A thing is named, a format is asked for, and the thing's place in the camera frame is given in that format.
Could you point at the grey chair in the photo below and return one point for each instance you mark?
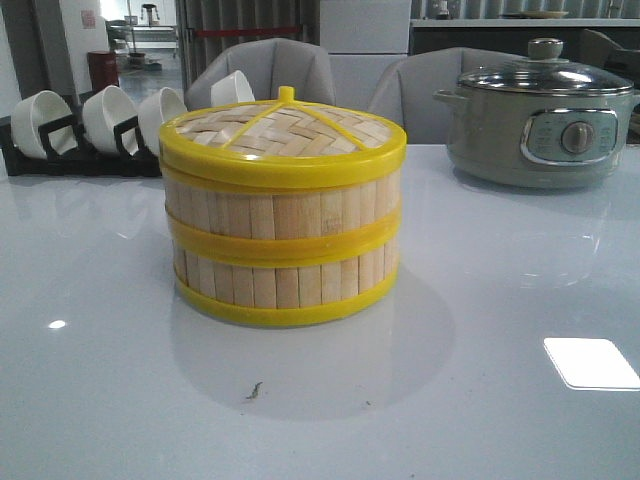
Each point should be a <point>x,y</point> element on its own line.
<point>268,65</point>
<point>404,92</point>

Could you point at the yellow woven steamer lid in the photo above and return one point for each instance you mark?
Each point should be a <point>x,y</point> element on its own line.
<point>283,145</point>

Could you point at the grey counter shelf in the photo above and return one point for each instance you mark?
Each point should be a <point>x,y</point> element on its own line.
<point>512,35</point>

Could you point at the white bowl far left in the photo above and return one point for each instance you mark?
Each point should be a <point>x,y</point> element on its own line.
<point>32,112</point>

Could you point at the white bowl right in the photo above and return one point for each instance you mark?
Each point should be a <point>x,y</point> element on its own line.
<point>232,89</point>

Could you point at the bamboo steamer basket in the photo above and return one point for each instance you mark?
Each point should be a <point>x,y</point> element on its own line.
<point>281,229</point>
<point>286,297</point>

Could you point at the white bowl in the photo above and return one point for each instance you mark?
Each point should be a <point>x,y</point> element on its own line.
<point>32,112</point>
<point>160,107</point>
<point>232,89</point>
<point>102,112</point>

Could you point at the glass pot lid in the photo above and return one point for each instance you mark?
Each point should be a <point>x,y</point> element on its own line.
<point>543,71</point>

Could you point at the grey chair left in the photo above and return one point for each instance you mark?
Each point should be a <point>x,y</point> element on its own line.
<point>268,65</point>

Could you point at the red bin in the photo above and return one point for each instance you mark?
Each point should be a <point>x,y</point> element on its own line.
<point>103,69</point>

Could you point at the grey chair right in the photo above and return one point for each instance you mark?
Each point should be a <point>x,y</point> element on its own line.
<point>404,92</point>

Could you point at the black dish rack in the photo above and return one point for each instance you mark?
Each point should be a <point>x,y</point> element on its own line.
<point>70,153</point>

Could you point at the grey electric cooking pot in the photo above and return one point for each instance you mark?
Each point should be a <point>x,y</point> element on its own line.
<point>533,140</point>

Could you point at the white cabinet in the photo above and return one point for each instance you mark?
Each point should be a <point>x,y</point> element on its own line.
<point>362,38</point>

